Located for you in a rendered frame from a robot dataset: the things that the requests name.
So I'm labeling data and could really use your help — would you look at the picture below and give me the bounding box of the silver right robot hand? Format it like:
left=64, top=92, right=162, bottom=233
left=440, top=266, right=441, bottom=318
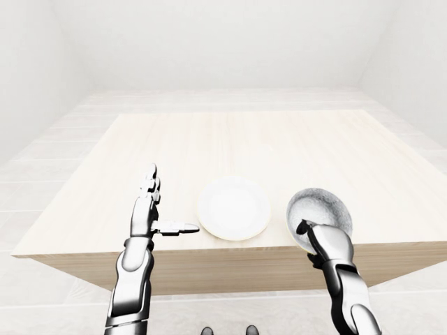
left=295, top=218, right=356, bottom=270

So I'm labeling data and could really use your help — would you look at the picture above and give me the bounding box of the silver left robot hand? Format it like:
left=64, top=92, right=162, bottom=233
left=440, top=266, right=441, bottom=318
left=129, top=163, right=200, bottom=240

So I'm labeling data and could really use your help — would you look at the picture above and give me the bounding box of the grey patterned bowl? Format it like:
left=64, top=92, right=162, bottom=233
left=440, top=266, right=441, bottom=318
left=285, top=188, right=353, bottom=255

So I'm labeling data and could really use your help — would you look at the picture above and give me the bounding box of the white round plate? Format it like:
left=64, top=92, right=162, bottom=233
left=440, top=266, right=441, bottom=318
left=197, top=175, right=272, bottom=241

